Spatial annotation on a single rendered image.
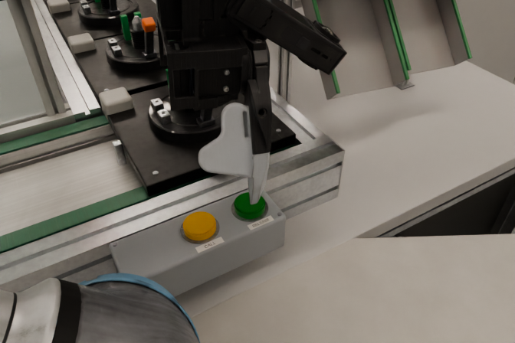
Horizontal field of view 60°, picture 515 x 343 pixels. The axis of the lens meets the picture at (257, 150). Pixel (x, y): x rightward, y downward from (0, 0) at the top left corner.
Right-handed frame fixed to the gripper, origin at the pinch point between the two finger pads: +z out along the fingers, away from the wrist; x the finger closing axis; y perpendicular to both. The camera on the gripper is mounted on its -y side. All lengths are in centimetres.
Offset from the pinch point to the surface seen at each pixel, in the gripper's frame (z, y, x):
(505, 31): 51, -148, -105
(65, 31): 19, 22, -66
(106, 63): 17, 14, -47
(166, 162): 13.9, 6.6, -13.9
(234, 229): 13.4, 0.1, 0.0
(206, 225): 12.4, 3.4, -0.6
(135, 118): 15.1, 10.0, -26.5
